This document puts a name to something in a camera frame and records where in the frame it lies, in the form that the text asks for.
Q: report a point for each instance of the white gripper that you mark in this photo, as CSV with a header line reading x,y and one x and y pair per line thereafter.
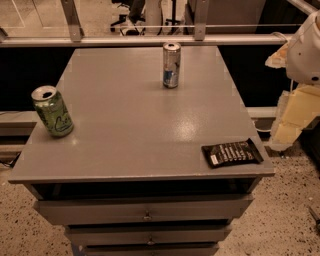
x,y
305,58

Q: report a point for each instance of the silver blue redbull can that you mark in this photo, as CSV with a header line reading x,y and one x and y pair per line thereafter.
x,y
171,64

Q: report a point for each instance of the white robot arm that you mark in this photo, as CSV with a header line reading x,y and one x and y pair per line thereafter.
x,y
303,55

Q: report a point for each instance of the green soda can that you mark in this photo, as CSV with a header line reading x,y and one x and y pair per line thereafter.
x,y
50,107

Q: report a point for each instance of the black snack bar wrapper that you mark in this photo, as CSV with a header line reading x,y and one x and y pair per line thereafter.
x,y
231,154

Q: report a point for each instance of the black office chair base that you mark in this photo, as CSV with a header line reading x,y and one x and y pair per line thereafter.
x,y
135,7

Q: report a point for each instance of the grey drawer cabinet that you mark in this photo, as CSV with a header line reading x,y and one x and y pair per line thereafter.
x,y
131,179

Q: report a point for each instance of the metal railing frame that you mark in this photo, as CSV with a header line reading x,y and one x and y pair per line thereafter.
x,y
90,23

